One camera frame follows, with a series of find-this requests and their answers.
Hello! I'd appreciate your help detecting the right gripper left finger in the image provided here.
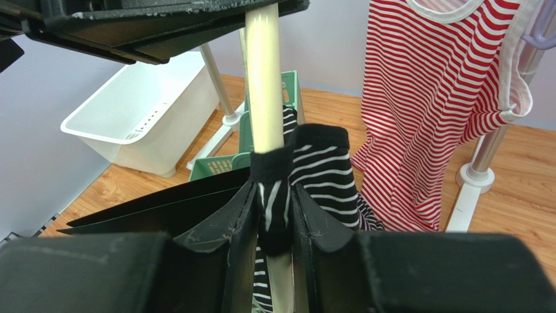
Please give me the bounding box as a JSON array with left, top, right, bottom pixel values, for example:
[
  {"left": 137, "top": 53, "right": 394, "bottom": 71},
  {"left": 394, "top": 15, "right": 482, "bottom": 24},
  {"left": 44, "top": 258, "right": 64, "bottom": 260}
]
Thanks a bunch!
[{"left": 1, "top": 182, "right": 256, "bottom": 312}]

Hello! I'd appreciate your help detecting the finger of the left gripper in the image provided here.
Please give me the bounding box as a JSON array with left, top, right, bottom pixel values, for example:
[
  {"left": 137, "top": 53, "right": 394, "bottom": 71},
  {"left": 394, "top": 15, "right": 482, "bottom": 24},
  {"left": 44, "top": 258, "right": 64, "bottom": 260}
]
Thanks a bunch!
[{"left": 22, "top": 0, "right": 311, "bottom": 66}]

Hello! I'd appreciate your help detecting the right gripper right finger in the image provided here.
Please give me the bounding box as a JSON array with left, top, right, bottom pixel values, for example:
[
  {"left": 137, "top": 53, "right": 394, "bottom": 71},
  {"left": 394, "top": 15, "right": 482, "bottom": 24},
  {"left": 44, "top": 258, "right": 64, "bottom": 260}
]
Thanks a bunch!
[{"left": 292, "top": 186, "right": 555, "bottom": 312}]

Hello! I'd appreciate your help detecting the black white striped tank top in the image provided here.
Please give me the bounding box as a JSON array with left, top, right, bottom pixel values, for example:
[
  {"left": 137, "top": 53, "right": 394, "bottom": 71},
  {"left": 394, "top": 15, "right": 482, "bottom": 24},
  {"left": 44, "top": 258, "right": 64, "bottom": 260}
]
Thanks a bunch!
[{"left": 251, "top": 106, "right": 384, "bottom": 312}]

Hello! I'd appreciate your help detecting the cream wooden hanger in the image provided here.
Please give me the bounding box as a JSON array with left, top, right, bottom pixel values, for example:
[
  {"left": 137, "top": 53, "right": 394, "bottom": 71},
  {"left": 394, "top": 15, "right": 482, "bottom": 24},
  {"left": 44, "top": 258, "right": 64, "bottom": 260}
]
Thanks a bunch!
[{"left": 245, "top": 3, "right": 295, "bottom": 312}]

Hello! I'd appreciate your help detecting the red white striped tank top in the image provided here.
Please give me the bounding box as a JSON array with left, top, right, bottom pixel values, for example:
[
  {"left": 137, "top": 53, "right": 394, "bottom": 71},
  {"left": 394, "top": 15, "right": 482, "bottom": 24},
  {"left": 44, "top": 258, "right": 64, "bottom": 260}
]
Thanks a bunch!
[{"left": 352, "top": 1, "right": 538, "bottom": 231}]

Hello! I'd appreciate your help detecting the purple plastic hanger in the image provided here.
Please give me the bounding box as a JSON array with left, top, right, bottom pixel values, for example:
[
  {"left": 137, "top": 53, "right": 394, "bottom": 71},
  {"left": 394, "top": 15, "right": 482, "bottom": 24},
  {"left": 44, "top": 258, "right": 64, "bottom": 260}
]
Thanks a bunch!
[{"left": 521, "top": 0, "right": 555, "bottom": 50}]

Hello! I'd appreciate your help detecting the white plastic basket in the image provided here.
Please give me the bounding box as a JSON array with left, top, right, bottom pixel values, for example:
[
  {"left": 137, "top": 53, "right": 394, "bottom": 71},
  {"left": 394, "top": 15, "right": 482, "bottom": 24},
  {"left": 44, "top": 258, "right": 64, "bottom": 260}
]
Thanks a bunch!
[{"left": 61, "top": 52, "right": 219, "bottom": 177}]

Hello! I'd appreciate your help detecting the green plastic file organizer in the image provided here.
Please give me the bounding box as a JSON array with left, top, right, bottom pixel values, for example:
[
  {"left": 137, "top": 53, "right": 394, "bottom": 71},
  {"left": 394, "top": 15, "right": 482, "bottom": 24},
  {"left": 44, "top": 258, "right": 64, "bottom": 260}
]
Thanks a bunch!
[{"left": 189, "top": 70, "right": 305, "bottom": 181}]

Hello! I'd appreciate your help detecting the left rack pole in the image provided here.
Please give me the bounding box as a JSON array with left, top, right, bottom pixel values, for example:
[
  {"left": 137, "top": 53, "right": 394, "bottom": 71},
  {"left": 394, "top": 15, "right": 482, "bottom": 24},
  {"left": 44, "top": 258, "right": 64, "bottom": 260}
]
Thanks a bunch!
[{"left": 200, "top": 43, "right": 239, "bottom": 128}]

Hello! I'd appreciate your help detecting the left white rack foot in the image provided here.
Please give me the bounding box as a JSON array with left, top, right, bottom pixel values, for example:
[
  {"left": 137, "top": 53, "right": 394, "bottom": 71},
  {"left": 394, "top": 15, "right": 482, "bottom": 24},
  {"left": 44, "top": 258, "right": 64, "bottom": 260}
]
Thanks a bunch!
[{"left": 187, "top": 102, "right": 245, "bottom": 170}]

